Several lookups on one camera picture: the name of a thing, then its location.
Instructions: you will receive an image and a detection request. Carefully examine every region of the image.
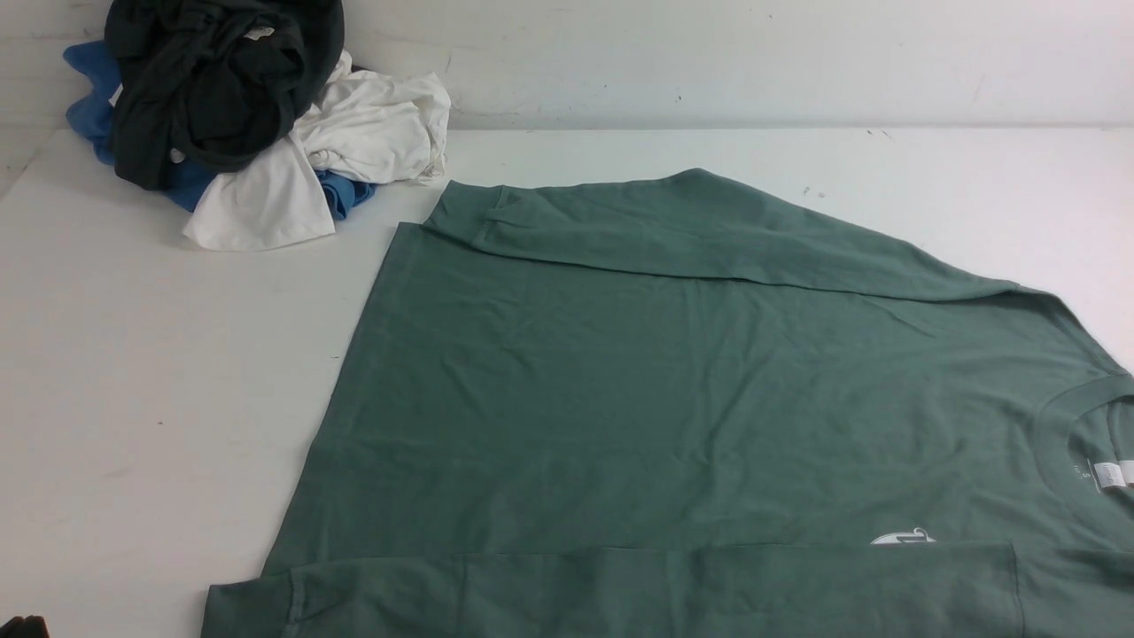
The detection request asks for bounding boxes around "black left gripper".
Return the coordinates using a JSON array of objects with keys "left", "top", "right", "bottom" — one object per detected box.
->
[{"left": 0, "top": 615, "right": 50, "bottom": 638}]

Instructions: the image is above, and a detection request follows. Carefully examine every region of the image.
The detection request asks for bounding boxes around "green long-sleeve top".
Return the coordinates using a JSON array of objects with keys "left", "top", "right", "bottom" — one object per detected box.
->
[{"left": 201, "top": 169, "right": 1131, "bottom": 637}]

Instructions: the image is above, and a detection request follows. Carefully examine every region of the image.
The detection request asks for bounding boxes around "blue crumpled garment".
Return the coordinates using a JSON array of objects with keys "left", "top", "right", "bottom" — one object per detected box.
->
[{"left": 62, "top": 40, "right": 379, "bottom": 221}]

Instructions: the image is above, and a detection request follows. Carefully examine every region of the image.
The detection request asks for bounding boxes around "black crumpled garment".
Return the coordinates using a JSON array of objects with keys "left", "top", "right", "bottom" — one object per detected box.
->
[{"left": 103, "top": 1, "right": 345, "bottom": 192}]

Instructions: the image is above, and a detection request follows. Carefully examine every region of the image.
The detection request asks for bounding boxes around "white crumpled garment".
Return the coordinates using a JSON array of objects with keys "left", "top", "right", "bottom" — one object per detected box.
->
[{"left": 183, "top": 53, "right": 451, "bottom": 252}]

